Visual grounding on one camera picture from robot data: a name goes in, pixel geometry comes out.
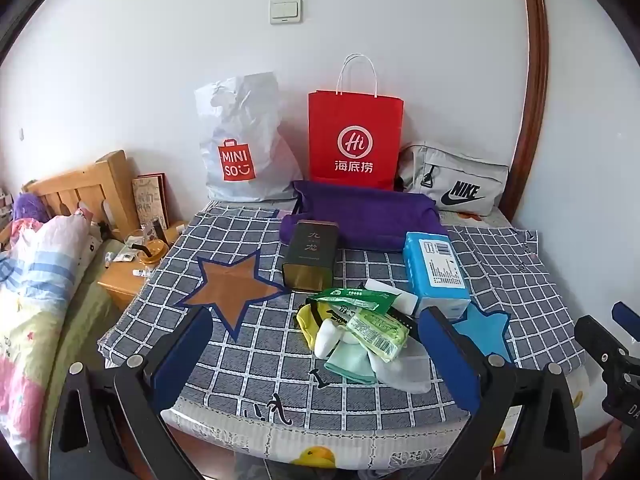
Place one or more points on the floral pastel quilt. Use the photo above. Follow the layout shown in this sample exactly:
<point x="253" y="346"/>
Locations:
<point x="40" y="280"/>

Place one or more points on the white cartoon print sheet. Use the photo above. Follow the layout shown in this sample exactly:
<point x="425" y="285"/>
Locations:
<point x="300" y="445"/>

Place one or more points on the light green wipes packet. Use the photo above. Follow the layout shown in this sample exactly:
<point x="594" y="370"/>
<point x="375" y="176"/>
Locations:
<point x="375" y="335"/>

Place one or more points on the blue tissue pack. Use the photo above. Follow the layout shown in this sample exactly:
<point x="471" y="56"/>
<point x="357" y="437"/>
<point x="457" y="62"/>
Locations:
<point x="435" y="270"/>

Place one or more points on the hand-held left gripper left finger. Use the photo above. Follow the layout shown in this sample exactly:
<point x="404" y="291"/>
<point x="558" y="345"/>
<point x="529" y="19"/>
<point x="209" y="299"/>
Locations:
<point x="180" y="355"/>

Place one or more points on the grey checked blanket with stars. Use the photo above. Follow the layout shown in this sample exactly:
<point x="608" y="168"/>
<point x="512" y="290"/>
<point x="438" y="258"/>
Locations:
<point x="250" y="360"/>

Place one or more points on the wooden nightstand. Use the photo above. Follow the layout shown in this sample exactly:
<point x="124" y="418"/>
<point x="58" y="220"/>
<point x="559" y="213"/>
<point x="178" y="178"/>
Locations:
<point x="125" y="280"/>

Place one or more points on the wooden headboard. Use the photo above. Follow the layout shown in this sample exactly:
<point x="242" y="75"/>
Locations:
<point x="85" y="180"/>

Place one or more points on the green bed sheet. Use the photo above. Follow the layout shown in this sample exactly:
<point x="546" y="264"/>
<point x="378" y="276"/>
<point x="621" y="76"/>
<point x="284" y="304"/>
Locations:
<point x="85" y="320"/>

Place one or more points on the white wall light switch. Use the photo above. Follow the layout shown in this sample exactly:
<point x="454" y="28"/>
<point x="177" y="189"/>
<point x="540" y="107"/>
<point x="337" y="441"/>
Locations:
<point x="286" y="9"/>

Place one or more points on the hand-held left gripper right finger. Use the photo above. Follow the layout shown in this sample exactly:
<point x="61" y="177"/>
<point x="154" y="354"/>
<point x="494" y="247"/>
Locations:
<point x="445" y="355"/>

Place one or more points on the grey waist bag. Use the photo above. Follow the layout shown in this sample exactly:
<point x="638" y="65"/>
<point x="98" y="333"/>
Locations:
<point x="450" y="175"/>

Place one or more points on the dark green wipes packet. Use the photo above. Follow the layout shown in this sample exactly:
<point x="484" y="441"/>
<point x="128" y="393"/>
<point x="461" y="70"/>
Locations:
<point x="350" y="296"/>

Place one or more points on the purple towel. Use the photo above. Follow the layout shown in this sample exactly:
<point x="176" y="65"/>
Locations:
<point x="375" y="215"/>

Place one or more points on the mint green cloth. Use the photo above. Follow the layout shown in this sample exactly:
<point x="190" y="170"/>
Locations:
<point x="350" y="360"/>

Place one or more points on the red paper bag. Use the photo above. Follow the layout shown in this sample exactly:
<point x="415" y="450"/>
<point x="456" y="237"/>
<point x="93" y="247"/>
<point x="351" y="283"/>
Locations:
<point x="350" y="115"/>

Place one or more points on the white sponge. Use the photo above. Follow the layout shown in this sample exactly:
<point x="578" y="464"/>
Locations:
<point x="400" y="300"/>

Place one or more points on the orange cup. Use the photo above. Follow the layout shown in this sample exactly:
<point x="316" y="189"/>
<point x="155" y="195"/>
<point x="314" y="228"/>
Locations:
<point x="151" y="254"/>

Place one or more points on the dark green tea box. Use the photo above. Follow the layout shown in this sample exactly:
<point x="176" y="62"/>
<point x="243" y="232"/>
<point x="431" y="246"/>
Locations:
<point x="307" y="255"/>

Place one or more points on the brown wooden door frame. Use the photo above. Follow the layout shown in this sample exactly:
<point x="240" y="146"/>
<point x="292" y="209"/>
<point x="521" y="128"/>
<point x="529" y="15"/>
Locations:
<point x="535" y="60"/>

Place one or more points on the purple plush toy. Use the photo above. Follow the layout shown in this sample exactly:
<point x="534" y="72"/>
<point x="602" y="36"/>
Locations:
<point x="30" y="207"/>

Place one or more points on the white plastic shopping bag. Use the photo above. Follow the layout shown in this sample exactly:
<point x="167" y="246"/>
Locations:
<point x="240" y="125"/>

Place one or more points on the brown hardcover book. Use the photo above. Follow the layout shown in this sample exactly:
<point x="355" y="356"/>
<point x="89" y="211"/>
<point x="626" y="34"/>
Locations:
<point x="150" y="200"/>

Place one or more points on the white glove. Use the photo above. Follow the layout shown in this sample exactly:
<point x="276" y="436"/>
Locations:
<point x="405" y="372"/>

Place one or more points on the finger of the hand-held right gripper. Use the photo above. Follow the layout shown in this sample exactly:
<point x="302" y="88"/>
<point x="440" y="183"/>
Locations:
<point x="597" y="335"/>
<point x="627" y="316"/>

